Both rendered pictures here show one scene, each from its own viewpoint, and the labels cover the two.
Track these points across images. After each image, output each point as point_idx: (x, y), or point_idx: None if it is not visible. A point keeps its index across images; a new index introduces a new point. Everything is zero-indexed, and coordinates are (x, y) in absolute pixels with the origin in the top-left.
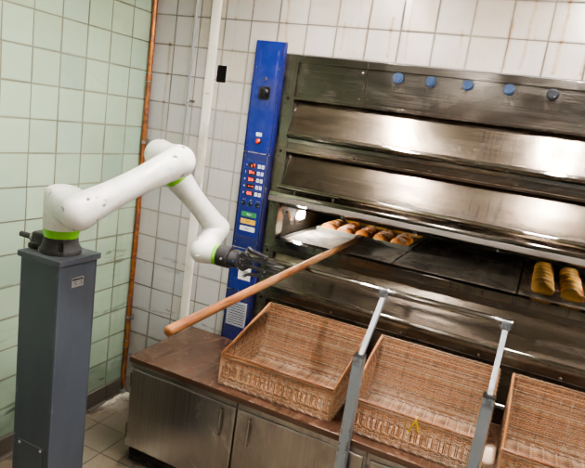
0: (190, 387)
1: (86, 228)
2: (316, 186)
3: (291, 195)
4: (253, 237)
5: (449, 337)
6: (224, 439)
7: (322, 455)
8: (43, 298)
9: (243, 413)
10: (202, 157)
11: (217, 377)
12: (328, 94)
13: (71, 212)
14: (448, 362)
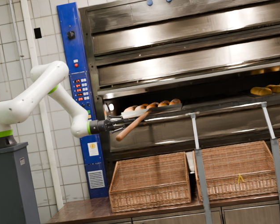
0: (96, 223)
1: (26, 119)
2: (122, 79)
3: (111, 87)
4: None
5: (230, 136)
6: None
7: (195, 222)
8: (6, 177)
9: (137, 222)
10: None
11: (109, 211)
12: (111, 24)
13: (17, 109)
14: (236, 150)
